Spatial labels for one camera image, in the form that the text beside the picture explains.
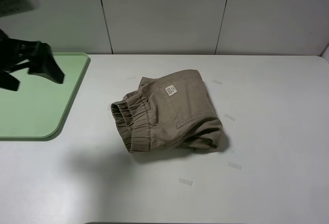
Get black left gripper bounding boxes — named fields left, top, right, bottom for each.
left=0, top=30, right=65, bottom=91

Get khaki shorts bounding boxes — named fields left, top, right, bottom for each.
left=109, top=69, right=229, bottom=153

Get green plastic tray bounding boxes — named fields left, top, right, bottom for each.
left=1, top=52, right=90, bottom=141

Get clear tape piece back right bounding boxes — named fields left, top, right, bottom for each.
left=212, top=80, right=222, bottom=85

